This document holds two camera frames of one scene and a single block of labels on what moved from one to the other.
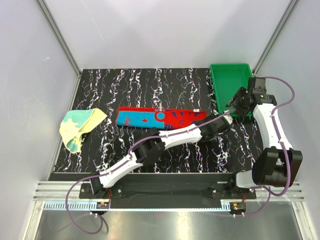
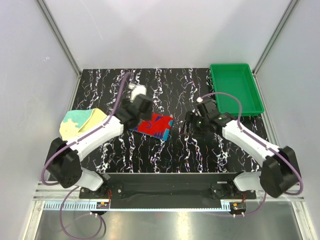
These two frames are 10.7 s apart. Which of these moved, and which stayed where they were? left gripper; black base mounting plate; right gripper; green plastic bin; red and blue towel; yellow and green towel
Moved: left gripper; right gripper; red and blue towel
Stayed: black base mounting plate; yellow and green towel; green plastic bin
